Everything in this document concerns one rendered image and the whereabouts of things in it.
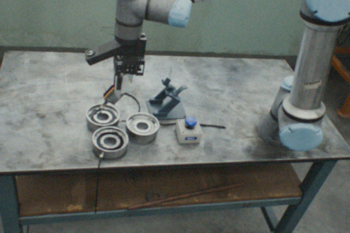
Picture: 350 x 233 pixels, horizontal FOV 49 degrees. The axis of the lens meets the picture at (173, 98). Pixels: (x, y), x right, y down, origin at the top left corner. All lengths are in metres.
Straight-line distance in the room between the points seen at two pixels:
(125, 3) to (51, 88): 0.53
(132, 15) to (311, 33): 0.44
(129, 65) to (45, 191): 0.56
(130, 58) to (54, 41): 1.85
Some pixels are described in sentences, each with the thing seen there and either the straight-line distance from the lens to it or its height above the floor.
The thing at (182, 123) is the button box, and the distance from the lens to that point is 1.24.
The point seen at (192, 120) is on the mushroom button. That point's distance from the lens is 1.21.
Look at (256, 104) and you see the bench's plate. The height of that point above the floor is 0.80.
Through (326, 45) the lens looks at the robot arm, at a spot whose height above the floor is 1.25.
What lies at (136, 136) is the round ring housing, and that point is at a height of 0.83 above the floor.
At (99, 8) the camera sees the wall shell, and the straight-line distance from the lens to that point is 2.76.
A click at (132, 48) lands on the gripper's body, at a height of 1.10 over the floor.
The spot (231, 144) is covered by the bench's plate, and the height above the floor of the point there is 0.80.
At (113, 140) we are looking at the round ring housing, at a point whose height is 0.82.
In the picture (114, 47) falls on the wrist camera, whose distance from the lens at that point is 1.07.
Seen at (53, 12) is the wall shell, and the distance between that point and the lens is 2.79.
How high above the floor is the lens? 1.66
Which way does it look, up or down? 38 degrees down
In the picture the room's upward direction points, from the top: 12 degrees clockwise
